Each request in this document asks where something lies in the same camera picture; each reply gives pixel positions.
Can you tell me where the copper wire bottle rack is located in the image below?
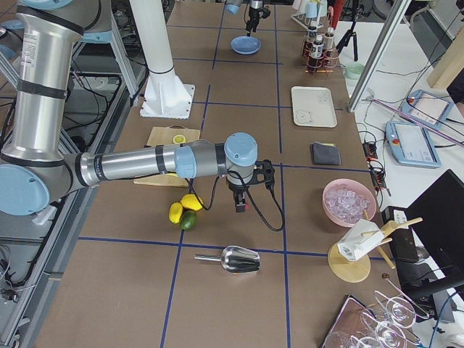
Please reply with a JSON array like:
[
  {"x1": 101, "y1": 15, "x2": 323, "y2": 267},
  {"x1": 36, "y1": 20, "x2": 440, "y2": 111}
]
[{"x1": 302, "y1": 25, "x2": 339, "y2": 74}]

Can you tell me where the bottle white cap left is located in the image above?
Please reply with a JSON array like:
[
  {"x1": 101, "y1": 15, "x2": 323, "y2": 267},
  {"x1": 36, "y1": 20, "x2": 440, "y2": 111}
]
[{"x1": 310, "y1": 35, "x2": 324, "y2": 59}]

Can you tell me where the green lime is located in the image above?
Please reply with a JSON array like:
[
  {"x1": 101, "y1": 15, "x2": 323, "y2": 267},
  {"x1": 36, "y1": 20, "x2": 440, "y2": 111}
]
[{"x1": 179, "y1": 210, "x2": 197, "y2": 231}]

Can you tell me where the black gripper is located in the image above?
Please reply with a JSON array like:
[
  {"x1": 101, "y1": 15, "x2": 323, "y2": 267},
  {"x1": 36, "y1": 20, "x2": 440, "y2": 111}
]
[
  {"x1": 246, "y1": 7, "x2": 261, "y2": 36},
  {"x1": 226, "y1": 173, "x2": 249, "y2": 212}
]

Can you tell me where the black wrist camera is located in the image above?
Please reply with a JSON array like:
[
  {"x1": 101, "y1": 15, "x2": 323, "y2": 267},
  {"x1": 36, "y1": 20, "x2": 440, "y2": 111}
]
[
  {"x1": 252, "y1": 159, "x2": 275, "y2": 191},
  {"x1": 260, "y1": 7, "x2": 270, "y2": 19}
]

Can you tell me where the yellow lemon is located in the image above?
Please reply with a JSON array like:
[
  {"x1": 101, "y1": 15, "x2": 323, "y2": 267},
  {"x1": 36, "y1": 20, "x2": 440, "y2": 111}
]
[
  {"x1": 168, "y1": 202, "x2": 183, "y2": 224},
  {"x1": 181, "y1": 194, "x2": 203, "y2": 211}
]

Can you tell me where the blue cup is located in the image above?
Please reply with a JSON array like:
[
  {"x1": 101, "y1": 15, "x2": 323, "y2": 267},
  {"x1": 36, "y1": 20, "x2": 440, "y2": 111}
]
[{"x1": 304, "y1": 0, "x2": 328, "y2": 19}]

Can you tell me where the white wire cup rack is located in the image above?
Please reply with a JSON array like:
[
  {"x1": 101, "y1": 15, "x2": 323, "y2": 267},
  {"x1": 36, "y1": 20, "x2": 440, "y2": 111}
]
[{"x1": 290, "y1": 9, "x2": 328, "y2": 29}]

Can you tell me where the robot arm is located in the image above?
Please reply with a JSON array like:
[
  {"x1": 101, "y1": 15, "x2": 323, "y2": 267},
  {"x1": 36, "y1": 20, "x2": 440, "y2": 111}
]
[
  {"x1": 225, "y1": 0, "x2": 265, "y2": 36},
  {"x1": 1, "y1": 1, "x2": 258, "y2": 215}
]

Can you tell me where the wooden stand with paper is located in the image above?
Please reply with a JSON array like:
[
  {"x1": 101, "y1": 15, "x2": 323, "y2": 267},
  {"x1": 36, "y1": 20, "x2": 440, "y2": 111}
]
[{"x1": 328, "y1": 217, "x2": 423, "y2": 283}]

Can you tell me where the blue teach pendant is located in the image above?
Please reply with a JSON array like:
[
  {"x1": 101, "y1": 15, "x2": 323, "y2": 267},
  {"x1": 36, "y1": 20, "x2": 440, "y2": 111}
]
[
  {"x1": 385, "y1": 121, "x2": 442, "y2": 168},
  {"x1": 400, "y1": 89, "x2": 452, "y2": 130}
]

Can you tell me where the blue plate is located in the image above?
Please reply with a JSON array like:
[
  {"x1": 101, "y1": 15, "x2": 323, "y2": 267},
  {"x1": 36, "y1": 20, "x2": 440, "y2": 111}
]
[{"x1": 231, "y1": 36, "x2": 262, "y2": 55}]

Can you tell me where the black camera tripod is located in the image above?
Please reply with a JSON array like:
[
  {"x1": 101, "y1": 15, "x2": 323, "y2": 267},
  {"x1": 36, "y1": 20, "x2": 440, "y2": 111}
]
[{"x1": 336, "y1": 0, "x2": 364, "y2": 62}]

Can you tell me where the bottle white cap front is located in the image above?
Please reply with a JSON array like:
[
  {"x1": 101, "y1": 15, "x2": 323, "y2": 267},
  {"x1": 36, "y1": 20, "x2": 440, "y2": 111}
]
[{"x1": 304, "y1": 26, "x2": 318, "y2": 52}]

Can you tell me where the bottle white cap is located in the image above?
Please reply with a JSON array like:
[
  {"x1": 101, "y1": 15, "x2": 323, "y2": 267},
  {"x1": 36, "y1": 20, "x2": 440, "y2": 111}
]
[
  {"x1": 323, "y1": 27, "x2": 334, "y2": 59},
  {"x1": 310, "y1": 35, "x2": 324, "y2": 59},
  {"x1": 304, "y1": 26, "x2": 318, "y2": 52}
]

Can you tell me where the blue teach pendant near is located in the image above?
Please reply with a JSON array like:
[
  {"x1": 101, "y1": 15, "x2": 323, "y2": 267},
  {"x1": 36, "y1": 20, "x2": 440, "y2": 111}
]
[{"x1": 385, "y1": 121, "x2": 442, "y2": 168}]

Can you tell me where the grey folded cloth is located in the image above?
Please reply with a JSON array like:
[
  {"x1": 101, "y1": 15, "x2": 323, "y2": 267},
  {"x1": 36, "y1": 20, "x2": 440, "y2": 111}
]
[{"x1": 310, "y1": 142, "x2": 341, "y2": 165}]

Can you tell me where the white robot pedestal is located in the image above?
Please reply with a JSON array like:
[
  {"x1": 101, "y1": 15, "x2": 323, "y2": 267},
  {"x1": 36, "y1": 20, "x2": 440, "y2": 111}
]
[{"x1": 130, "y1": 0, "x2": 195, "y2": 119}]

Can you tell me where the cream bear tray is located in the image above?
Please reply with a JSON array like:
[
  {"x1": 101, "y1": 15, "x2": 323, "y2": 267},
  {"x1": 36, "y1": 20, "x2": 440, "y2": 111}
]
[{"x1": 291, "y1": 86, "x2": 337, "y2": 128}]

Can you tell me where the metal scoop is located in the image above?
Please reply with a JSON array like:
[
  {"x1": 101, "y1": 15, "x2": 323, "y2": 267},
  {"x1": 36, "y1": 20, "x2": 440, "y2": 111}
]
[{"x1": 194, "y1": 246, "x2": 260, "y2": 274}]

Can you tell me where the black monitor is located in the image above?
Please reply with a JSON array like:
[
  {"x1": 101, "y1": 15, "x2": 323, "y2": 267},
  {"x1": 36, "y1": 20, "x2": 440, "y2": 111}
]
[{"x1": 405, "y1": 170, "x2": 463, "y2": 299}]

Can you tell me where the pink bowl with ice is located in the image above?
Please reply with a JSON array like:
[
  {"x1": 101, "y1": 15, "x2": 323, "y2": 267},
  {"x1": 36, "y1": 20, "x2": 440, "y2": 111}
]
[{"x1": 322, "y1": 178, "x2": 377, "y2": 227}]

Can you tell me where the bottle white cap rear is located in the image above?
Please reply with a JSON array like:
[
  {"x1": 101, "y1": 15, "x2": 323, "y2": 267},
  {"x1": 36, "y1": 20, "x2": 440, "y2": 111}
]
[{"x1": 323, "y1": 27, "x2": 334, "y2": 59}]

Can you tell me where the wooden cutting board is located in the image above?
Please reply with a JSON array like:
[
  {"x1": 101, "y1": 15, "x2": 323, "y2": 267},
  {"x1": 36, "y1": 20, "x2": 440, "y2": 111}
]
[{"x1": 133, "y1": 126, "x2": 200, "y2": 188}]

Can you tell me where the blue teach pendant far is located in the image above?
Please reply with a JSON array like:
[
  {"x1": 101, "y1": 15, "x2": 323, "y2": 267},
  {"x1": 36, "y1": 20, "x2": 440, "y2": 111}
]
[{"x1": 400, "y1": 89, "x2": 452, "y2": 130}]

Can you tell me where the aluminium frame post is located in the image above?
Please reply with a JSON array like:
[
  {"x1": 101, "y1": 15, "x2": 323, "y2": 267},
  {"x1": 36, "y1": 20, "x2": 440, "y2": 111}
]
[{"x1": 347, "y1": 0, "x2": 412, "y2": 112}]

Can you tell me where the clear wine glass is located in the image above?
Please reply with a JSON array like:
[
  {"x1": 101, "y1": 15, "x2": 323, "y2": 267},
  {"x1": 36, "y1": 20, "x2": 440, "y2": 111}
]
[{"x1": 373, "y1": 289, "x2": 430, "y2": 328}]

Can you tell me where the lemon half slice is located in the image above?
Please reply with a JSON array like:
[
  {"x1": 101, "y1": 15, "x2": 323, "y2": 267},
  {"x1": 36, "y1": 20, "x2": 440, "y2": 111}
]
[{"x1": 173, "y1": 134, "x2": 186, "y2": 144}]

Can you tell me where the green bowl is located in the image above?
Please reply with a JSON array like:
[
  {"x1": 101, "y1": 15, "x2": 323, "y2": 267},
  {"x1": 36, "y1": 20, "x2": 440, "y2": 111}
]
[{"x1": 344, "y1": 62, "x2": 365, "y2": 80}]

